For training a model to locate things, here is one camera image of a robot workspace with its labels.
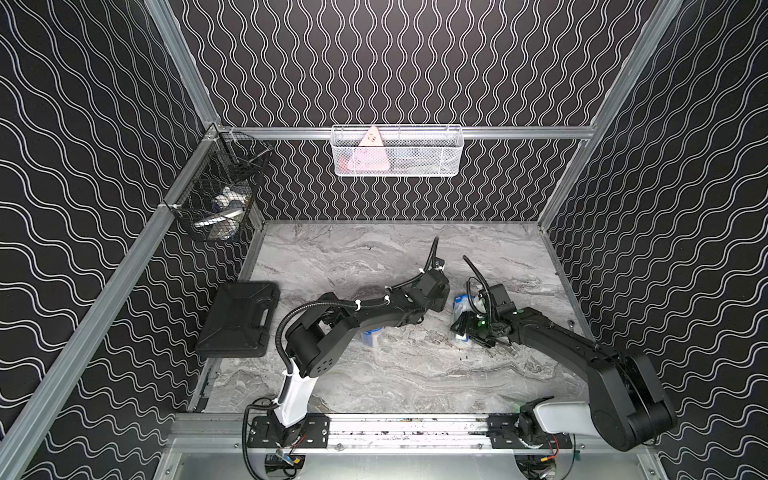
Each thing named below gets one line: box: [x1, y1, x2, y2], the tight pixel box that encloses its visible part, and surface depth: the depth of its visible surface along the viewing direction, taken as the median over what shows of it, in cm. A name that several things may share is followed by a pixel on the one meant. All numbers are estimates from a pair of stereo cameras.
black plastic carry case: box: [195, 281, 281, 357], surface depth 94 cm
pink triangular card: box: [347, 126, 390, 171], surface depth 92 cm
